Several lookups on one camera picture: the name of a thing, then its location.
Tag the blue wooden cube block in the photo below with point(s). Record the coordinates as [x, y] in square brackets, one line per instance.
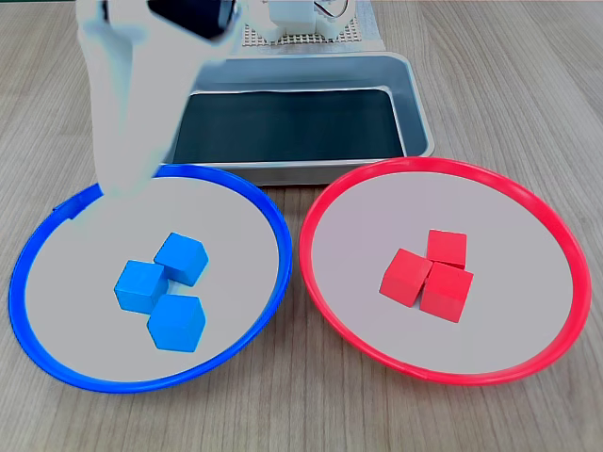
[176, 322]
[181, 258]
[136, 287]

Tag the red wooden cube block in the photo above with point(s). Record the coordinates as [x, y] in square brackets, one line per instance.
[404, 278]
[445, 294]
[447, 247]

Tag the black tray liner mat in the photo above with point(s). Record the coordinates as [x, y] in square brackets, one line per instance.
[282, 127]

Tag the silver metal tray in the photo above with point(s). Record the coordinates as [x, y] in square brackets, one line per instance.
[414, 94]

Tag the white mesh grid mat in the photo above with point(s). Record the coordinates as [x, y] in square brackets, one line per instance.
[351, 35]

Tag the translucent white sheet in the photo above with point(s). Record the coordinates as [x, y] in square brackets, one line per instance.
[374, 28]

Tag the blue rimmed white dish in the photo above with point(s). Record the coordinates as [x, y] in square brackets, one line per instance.
[70, 282]

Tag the red rimmed white dish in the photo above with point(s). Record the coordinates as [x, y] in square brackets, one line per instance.
[518, 282]

